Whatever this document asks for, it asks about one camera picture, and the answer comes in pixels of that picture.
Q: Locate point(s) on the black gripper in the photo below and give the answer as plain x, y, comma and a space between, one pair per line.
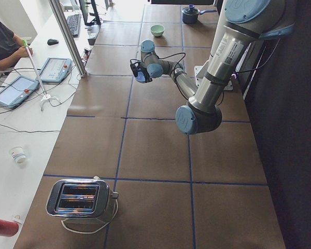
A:
145, 77

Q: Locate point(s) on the green bowl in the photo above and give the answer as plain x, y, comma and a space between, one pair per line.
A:
157, 30

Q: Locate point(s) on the blue bowl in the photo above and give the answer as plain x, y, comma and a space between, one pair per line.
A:
140, 77

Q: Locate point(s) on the blue saucepan with lid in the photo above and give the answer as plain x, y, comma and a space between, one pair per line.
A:
190, 14

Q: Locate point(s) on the computer monitor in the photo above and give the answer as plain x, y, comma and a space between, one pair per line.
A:
89, 12

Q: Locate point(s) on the black keyboard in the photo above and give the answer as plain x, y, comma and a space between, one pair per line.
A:
73, 23

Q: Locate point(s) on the far teach pendant tablet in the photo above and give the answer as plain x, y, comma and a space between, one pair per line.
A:
55, 70

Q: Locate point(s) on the teach pendant tablet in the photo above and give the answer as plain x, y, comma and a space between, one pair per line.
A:
55, 70
17, 92

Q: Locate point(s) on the black computer mouse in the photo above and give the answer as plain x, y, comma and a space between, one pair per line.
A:
51, 42

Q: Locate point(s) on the white grabber stick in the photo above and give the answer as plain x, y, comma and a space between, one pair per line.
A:
46, 96

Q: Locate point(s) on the near teach pendant tablet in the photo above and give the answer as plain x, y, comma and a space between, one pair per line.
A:
17, 92

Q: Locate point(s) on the seated person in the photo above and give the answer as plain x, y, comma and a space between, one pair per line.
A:
12, 48

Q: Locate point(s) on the paper cup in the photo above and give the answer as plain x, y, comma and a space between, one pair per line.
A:
18, 154

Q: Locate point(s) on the silver white toaster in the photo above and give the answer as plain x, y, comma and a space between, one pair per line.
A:
82, 201

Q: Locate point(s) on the red cylinder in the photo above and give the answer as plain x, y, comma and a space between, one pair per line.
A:
7, 228

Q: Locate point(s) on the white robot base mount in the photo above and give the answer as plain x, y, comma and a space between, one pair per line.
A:
202, 74

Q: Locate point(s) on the aluminium frame post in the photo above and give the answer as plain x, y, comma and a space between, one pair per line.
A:
61, 20

